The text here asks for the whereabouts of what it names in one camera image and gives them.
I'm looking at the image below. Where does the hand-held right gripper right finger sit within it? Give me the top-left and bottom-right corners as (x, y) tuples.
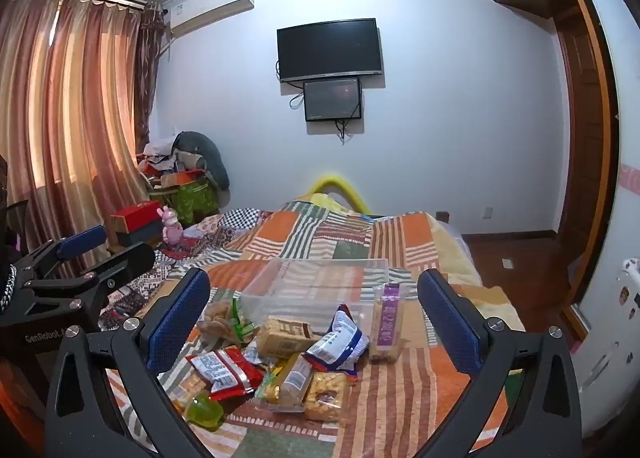
(417, 268), (586, 458)

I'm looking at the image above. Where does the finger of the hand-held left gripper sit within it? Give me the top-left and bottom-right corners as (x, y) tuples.
(14, 225), (109, 281)
(29, 243), (157, 307)

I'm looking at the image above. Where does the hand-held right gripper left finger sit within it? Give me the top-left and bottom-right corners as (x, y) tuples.
(44, 267), (213, 458)

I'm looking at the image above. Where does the green snack packet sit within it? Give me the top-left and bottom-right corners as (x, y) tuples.
(231, 298), (262, 345)

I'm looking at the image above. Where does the green jelly cup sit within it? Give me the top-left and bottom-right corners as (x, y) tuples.
(184, 392), (227, 432)

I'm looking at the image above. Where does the clear plastic container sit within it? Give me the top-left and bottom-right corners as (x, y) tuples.
(239, 258), (391, 339)

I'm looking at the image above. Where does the dark box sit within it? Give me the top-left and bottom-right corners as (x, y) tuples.
(115, 228), (164, 249)

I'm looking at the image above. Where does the brown snack bag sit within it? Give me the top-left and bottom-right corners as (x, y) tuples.
(196, 300), (241, 345)

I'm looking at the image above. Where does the red box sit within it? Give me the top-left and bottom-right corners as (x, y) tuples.
(110, 202), (167, 235)

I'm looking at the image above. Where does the pink toy figure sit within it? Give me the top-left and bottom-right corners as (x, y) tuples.
(159, 205), (184, 247)

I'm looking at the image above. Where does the purple cracker pack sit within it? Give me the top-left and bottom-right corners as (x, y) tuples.
(369, 283), (405, 365)

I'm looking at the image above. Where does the small cracker packet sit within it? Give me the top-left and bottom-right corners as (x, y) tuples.
(167, 373), (208, 411)

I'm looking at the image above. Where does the red snack packet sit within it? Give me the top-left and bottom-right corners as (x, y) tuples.
(186, 347), (265, 401)

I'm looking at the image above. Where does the green patterned bag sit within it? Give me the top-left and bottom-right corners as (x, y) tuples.
(149, 180), (219, 227)

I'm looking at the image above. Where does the orange green patchwork blanket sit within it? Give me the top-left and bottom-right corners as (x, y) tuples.
(100, 193), (527, 458)

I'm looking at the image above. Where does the black white patterned blanket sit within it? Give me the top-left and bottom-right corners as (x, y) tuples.
(99, 208), (273, 333)

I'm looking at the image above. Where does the pile of clothes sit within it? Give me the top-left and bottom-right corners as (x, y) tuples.
(136, 138), (208, 189)

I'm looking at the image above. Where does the brown cracker pack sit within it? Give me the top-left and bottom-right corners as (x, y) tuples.
(257, 316), (321, 360)

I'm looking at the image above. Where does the blue snack bag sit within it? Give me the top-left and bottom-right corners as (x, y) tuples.
(304, 305), (369, 375)

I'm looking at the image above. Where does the long yellow biscuit packet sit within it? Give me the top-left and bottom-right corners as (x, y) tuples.
(255, 353), (314, 412)

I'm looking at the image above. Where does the striped orange curtain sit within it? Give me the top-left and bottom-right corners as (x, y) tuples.
(0, 0), (151, 283)

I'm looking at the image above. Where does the grey padded garment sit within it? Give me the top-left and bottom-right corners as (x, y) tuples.
(172, 130), (231, 189)

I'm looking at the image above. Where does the clear biscuit pack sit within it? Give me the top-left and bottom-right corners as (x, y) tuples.
(302, 372), (351, 423)

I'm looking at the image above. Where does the white door with pink print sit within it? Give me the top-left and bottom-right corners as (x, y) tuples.
(567, 0), (640, 439)

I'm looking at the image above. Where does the yellow pillow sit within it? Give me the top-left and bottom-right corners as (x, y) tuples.
(306, 174), (372, 217)

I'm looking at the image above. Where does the brown patterned curtain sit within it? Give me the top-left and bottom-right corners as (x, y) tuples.
(134, 5), (167, 159)

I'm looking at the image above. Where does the wooden door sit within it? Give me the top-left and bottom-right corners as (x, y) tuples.
(549, 0), (621, 339)

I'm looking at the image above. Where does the small black monitor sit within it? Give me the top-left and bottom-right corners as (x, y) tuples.
(303, 79), (363, 123)

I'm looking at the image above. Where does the white air conditioner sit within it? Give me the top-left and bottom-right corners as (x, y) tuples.
(162, 0), (255, 36)

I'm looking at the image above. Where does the black wall television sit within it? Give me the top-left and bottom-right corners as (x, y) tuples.
(276, 18), (385, 83)

